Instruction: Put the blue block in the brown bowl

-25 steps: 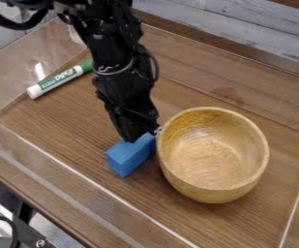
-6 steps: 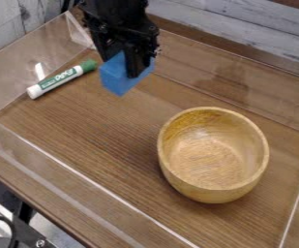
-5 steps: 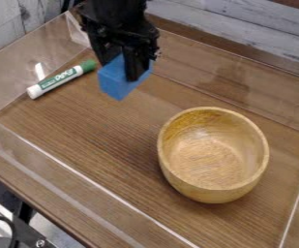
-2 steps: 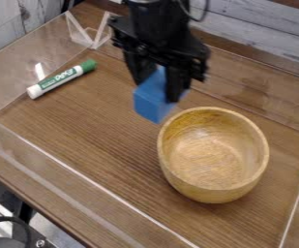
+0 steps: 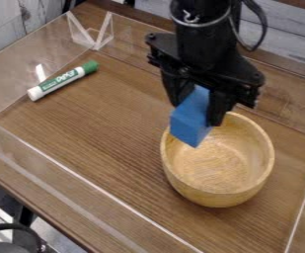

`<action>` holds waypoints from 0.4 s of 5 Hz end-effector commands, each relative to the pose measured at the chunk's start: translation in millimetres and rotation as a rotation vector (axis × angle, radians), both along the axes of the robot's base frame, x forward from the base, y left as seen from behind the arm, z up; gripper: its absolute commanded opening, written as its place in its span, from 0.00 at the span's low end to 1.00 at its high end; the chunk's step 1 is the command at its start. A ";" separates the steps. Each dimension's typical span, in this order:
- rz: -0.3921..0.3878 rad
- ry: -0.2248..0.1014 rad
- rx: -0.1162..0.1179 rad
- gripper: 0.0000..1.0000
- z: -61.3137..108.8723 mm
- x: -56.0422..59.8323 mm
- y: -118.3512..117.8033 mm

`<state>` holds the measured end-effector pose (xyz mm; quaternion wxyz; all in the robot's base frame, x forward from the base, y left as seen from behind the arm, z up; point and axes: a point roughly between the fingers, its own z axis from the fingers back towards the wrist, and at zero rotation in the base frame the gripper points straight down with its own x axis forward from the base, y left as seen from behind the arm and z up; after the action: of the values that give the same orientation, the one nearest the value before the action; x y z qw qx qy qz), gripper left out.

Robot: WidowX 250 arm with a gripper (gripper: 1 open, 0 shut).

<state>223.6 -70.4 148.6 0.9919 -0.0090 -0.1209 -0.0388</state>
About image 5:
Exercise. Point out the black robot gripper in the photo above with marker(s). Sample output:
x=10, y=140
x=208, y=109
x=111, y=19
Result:
x=201, y=57

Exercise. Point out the blue foam block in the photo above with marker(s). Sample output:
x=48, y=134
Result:
x=188, y=118

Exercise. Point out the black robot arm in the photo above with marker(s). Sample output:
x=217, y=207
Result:
x=216, y=14

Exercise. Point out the light wooden bowl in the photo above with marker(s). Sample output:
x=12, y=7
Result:
x=223, y=172

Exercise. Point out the green white dry-erase marker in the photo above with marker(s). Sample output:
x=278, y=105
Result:
x=53, y=84

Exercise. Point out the clear acrylic corner bracket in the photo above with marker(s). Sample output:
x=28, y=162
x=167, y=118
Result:
x=93, y=38

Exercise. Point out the clear acrylic front wall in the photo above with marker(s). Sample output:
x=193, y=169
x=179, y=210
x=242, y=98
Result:
x=91, y=215

